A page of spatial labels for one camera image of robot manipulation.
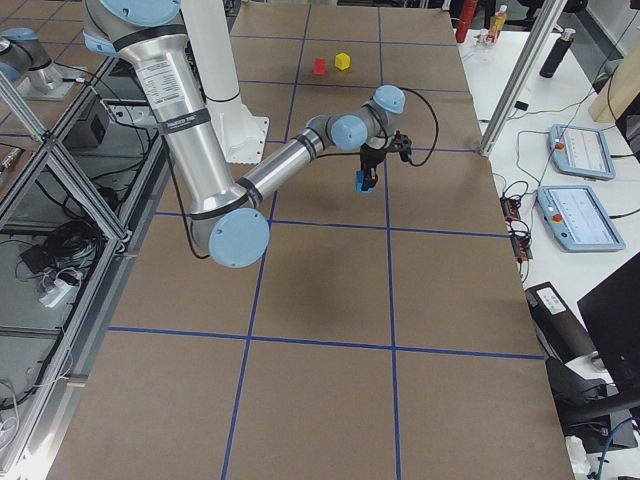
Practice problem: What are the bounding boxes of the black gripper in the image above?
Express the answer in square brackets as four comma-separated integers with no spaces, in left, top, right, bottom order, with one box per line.
[359,144,388,192]

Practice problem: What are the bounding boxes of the blue cube block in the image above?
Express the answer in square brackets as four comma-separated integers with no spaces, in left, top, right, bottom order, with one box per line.
[355,170,377,195]

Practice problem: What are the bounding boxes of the red cube block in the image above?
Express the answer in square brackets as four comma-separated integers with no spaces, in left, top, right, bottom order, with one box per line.
[313,58,327,76]

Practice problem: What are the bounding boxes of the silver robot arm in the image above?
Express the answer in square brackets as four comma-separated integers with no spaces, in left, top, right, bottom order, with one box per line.
[84,1,405,268]
[1,27,75,101]

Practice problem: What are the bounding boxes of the yellow cube block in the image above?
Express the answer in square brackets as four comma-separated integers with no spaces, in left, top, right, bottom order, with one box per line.
[334,52,351,71]

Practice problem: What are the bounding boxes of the orange circuit board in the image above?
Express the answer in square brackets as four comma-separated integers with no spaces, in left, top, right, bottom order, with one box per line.
[500,196,532,263]

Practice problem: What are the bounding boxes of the red fire extinguisher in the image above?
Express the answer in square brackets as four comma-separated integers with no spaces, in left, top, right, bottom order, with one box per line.
[455,0,478,43]

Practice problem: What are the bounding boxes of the orange drink bottle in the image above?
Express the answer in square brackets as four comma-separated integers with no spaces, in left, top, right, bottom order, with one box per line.
[486,4,507,45]

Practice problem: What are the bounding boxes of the near blue teach pendant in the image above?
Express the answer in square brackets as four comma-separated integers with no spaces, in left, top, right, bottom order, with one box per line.
[537,185,626,253]

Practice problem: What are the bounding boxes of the blue teach pendant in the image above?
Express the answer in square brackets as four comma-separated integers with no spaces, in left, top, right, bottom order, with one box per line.
[537,185,626,253]
[549,124,616,181]

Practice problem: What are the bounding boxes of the far blue teach pendant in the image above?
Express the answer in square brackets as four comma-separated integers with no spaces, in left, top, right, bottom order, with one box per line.
[549,124,616,181]

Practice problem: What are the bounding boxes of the black water bottle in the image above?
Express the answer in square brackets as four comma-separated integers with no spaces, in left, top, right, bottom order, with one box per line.
[539,28,576,79]

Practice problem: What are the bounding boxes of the black computer monitor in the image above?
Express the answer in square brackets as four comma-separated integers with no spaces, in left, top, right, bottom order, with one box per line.
[577,254,640,391]

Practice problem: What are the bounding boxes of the black camera cable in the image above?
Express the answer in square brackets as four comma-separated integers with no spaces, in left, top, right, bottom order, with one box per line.
[399,87,440,167]

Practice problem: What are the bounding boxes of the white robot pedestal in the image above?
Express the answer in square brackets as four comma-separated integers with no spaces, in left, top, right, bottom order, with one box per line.
[181,0,269,165]

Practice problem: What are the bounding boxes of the aluminium frame post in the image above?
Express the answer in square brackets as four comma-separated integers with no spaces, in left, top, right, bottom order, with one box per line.
[479,0,567,157]

